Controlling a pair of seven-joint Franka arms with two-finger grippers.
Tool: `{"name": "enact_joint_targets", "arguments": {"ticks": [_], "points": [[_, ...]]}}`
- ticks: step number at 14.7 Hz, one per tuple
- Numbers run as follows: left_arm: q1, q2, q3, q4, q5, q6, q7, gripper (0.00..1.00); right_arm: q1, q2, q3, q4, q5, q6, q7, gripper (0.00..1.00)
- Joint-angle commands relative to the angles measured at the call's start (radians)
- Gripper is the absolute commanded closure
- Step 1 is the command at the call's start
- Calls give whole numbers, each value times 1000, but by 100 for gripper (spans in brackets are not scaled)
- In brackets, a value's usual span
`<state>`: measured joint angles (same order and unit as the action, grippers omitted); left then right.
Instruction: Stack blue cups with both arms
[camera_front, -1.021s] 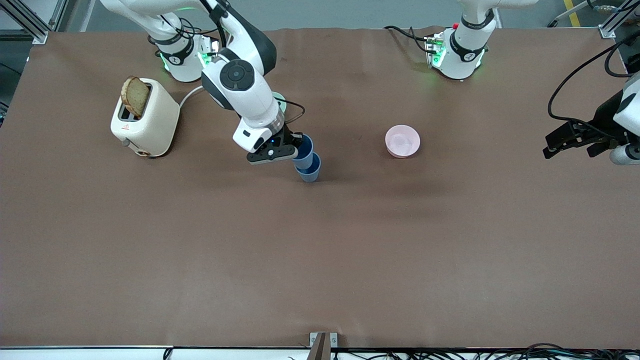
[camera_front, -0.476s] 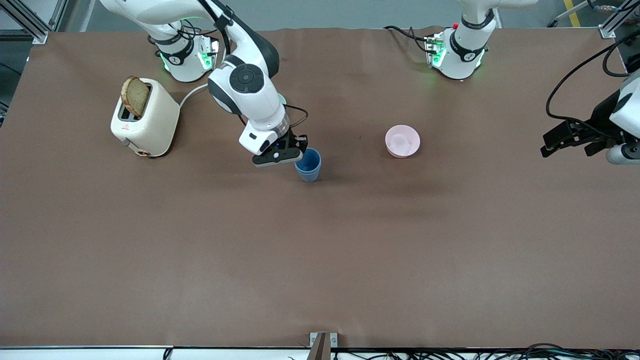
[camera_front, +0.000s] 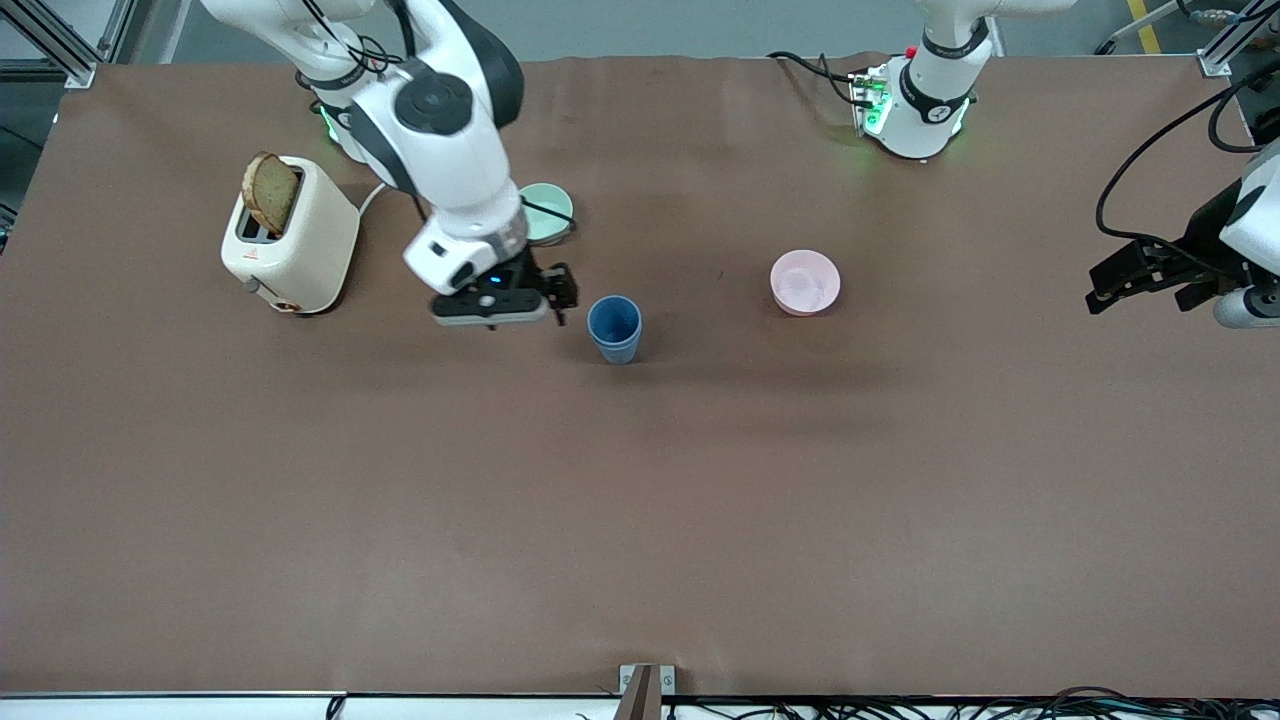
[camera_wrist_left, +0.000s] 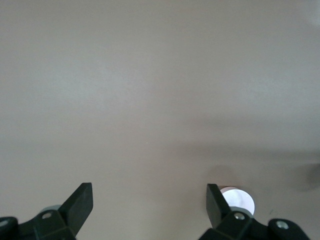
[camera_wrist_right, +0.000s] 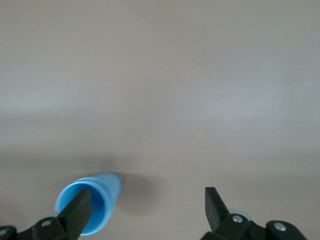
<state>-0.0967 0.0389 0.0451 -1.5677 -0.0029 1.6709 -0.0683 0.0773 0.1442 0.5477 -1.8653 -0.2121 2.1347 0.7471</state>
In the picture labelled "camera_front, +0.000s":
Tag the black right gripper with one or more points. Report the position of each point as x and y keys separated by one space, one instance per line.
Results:
x=527 y=269

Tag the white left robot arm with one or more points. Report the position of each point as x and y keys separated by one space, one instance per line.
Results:
x=935 y=95

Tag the brown table cover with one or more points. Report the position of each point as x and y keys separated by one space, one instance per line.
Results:
x=640 y=520

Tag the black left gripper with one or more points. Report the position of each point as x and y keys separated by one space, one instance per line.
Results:
x=1203 y=239

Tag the mint green bowl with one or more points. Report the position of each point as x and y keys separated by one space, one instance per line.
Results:
x=550 y=212

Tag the aluminium frame post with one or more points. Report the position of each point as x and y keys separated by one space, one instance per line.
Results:
x=1235 y=45
x=50 y=40

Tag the metal table edge bracket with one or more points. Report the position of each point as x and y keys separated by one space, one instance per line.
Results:
x=645 y=690

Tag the brown toast slice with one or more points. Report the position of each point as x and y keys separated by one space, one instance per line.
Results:
x=270 y=192

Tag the left base connector box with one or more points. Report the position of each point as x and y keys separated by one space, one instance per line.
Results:
x=870 y=100

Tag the cream white toaster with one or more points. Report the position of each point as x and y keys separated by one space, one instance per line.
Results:
x=310 y=250

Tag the pale pink bowl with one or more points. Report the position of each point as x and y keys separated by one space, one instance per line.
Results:
x=805 y=282

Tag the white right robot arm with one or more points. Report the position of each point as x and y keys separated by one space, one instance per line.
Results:
x=450 y=150

